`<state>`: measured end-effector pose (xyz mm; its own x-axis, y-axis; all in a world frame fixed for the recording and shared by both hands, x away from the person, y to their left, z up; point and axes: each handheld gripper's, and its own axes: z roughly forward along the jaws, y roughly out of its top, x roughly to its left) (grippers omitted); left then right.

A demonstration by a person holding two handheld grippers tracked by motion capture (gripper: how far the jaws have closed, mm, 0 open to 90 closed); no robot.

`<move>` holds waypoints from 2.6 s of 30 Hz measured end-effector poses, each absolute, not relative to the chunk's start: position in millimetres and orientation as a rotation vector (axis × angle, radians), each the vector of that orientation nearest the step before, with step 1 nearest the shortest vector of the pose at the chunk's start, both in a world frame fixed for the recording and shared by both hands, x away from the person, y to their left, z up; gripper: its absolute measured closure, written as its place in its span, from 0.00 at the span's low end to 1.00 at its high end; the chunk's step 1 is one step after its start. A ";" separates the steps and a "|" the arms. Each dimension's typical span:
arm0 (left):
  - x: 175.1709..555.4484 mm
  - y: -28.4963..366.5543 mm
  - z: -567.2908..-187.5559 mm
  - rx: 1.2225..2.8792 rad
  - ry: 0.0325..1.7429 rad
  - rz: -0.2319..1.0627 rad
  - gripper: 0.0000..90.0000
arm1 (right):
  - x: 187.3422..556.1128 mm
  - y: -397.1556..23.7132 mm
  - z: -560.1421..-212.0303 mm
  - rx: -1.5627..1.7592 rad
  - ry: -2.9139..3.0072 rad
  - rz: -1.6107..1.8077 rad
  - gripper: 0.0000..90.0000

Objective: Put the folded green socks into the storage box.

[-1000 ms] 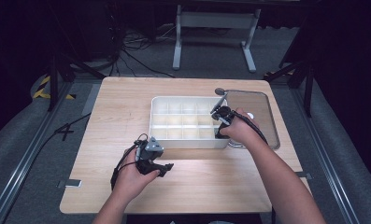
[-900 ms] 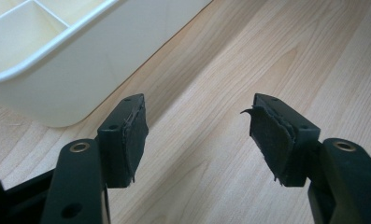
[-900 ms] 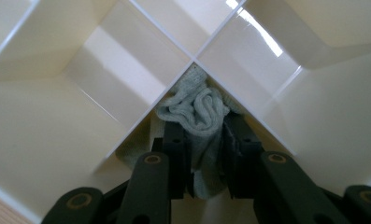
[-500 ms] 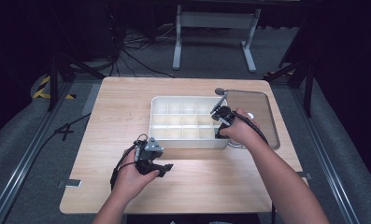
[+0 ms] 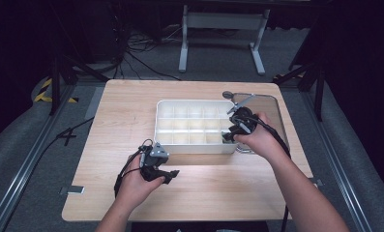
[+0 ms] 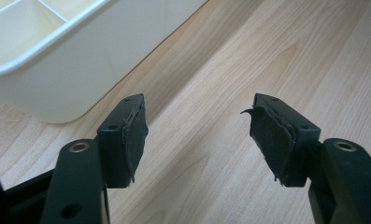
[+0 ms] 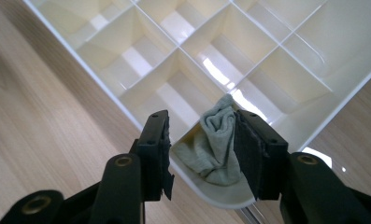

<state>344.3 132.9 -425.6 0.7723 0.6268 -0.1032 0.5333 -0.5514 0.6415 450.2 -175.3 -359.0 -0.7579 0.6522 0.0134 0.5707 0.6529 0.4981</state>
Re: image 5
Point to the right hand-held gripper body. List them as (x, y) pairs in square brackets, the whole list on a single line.
[(244, 117)]

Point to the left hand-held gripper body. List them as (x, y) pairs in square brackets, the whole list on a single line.
[(157, 151)]

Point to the white divided storage box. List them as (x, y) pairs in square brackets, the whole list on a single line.
[(196, 146)]

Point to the person's right hand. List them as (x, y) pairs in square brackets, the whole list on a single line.
[(263, 141)]

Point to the person's left hand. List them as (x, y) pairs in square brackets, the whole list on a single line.
[(131, 187)]

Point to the clear plastic tray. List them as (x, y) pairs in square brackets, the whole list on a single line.
[(270, 106)]

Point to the small grey round object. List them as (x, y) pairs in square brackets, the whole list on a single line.
[(227, 94)]

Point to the black metal stand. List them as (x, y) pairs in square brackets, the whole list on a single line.
[(312, 79), (62, 74)]

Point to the white metal stand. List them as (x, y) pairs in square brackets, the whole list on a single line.
[(223, 21)]

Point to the yellow and black floor tape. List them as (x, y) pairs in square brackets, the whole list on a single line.
[(43, 93)]

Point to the metal table bracket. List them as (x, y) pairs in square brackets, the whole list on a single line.
[(317, 182), (72, 190)]

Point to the metal floor rail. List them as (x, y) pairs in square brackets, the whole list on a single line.
[(338, 167), (22, 174)]

